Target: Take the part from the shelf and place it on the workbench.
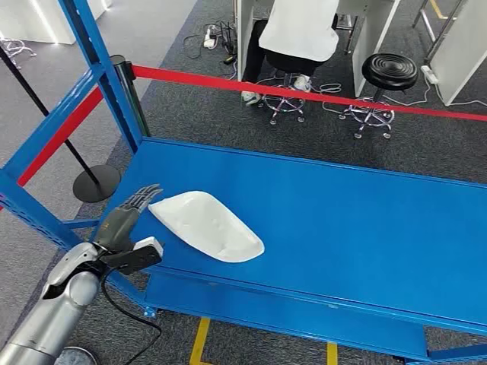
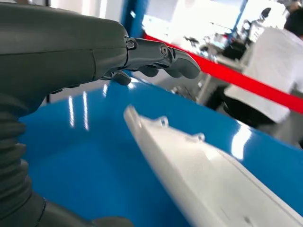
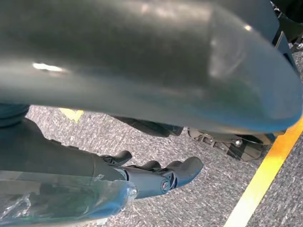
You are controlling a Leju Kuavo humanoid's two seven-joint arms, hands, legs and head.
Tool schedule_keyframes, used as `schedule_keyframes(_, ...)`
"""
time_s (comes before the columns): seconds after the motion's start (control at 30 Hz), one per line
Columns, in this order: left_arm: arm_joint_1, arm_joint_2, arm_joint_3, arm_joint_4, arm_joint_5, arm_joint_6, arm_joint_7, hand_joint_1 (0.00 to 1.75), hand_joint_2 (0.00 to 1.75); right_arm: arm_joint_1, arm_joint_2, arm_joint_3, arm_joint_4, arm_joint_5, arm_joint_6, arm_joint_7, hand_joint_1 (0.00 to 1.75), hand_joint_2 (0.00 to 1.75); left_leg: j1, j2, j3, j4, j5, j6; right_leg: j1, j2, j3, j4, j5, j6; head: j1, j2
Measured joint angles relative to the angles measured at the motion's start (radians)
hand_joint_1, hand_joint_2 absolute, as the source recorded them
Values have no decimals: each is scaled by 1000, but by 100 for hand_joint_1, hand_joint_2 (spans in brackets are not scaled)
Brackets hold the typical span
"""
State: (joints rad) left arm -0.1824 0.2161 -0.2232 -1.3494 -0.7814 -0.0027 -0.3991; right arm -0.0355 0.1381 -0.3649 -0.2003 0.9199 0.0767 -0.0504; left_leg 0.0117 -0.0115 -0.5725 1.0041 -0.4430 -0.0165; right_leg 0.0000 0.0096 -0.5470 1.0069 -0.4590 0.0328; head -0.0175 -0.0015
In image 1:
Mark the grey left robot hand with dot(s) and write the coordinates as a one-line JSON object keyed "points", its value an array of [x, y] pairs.
{"points": [[118, 226]]}

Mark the white plastic shell part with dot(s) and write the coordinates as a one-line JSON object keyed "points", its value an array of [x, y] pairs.
{"points": [[205, 226]]}

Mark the blue metal shelf rack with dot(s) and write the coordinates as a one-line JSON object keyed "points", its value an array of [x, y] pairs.
{"points": [[323, 211]]}

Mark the black stanchion with round base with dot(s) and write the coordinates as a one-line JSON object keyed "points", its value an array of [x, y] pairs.
{"points": [[97, 186]]}

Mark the red barrier belt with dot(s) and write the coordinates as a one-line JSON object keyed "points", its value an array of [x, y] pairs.
{"points": [[304, 93], [76, 120]]}

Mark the grey round floor disc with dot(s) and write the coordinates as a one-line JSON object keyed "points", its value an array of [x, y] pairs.
{"points": [[76, 357]]}

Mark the yellow floor tape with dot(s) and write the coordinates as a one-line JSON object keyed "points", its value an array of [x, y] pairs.
{"points": [[199, 342]]}

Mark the white power strip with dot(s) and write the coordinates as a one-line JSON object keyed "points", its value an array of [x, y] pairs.
{"points": [[210, 39], [429, 75]]}

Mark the white lit plinth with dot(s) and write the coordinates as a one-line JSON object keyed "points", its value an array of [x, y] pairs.
{"points": [[23, 20]]}

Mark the black stool chrome base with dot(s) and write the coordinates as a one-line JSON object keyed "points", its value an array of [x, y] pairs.
{"points": [[283, 107], [389, 70]]}

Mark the white desk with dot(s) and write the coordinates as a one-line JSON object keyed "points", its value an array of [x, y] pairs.
{"points": [[460, 50], [371, 45], [246, 30]]}

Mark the person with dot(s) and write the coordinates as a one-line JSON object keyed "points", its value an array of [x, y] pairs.
{"points": [[300, 30]]}

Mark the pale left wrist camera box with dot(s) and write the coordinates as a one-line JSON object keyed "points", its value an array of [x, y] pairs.
{"points": [[146, 244]]}

